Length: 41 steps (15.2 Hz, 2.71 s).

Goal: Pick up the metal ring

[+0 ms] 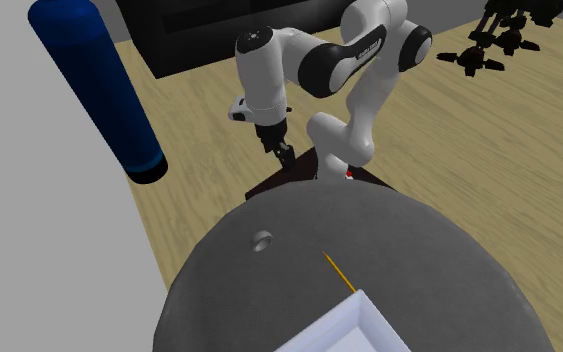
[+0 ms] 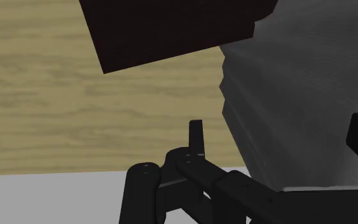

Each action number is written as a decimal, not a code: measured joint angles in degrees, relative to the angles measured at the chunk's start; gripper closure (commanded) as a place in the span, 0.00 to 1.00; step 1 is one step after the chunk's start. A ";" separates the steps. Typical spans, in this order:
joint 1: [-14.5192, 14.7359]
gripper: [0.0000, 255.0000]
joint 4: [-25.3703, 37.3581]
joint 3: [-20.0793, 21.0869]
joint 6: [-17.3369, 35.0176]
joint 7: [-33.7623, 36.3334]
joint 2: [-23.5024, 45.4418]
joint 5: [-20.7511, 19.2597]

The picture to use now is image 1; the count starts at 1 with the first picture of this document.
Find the black cabinet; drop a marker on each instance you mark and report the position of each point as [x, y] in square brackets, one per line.
[198, 34]

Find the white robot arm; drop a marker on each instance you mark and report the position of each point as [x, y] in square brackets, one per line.
[264, 73]

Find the grey round table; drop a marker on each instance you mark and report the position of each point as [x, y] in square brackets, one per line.
[408, 253]

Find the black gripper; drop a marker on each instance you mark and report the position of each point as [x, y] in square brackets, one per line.
[270, 130]

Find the white open box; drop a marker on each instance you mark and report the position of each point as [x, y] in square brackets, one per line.
[359, 326]

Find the blue cylinder with black base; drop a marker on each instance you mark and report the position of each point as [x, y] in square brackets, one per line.
[98, 83]

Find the dark robot stand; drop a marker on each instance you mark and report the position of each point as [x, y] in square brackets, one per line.
[294, 171]

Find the black tripod stand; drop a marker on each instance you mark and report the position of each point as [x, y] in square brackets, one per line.
[500, 36]

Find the yellow pencil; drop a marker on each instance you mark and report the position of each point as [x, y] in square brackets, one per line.
[339, 273]

